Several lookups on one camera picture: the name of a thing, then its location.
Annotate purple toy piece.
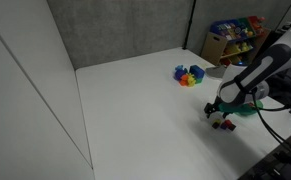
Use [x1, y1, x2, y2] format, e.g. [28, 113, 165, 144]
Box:
[174, 69, 186, 81]

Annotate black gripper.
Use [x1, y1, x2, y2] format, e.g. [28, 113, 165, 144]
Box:
[204, 97, 232, 119]

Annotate small yellow block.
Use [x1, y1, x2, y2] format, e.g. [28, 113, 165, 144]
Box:
[214, 119, 221, 123]

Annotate red block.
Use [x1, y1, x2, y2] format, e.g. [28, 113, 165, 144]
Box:
[225, 120, 232, 126]

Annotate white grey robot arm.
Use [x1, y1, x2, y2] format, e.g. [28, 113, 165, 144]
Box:
[204, 27, 291, 117]

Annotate green round tray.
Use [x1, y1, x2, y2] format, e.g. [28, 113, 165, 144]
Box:
[219, 100, 263, 116]

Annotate large blue block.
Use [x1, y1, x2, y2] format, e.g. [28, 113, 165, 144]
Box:
[189, 64, 206, 80]

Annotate black tripod pole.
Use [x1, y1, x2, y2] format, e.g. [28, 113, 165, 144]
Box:
[182, 0, 197, 50]

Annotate light blue toy piece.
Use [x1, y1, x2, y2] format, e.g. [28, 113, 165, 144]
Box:
[175, 65, 184, 71]

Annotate yellow toy pieces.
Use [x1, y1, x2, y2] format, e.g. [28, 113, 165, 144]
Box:
[187, 74, 196, 87]

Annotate black cable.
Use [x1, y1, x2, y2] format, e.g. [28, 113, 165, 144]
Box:
[249, 88, 291, 148]

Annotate wooden toy shelf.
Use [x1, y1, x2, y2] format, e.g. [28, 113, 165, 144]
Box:
[200, 16, 270, 66]

